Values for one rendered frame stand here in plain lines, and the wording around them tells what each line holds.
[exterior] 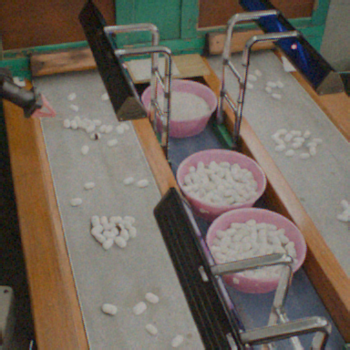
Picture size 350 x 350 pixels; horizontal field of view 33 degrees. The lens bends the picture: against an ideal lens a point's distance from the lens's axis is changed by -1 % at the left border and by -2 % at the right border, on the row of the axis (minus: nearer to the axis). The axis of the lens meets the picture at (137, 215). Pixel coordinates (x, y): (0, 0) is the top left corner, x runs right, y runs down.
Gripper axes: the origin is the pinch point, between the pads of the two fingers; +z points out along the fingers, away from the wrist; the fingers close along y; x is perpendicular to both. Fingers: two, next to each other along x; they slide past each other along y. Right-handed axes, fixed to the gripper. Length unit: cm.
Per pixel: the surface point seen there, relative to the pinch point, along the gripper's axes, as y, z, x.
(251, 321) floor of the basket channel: -77, 42, -11
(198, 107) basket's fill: 12, 48, -24
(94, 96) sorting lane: 26.5, 20.8, -2.0
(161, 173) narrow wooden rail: -25.1, 28.2, -11.4
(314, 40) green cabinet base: 44, 91, -66
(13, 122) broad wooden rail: 12.7, -3.8, 15.5
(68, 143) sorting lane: -0.2, 10.8, 6.5
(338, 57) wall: 121, 176, -65
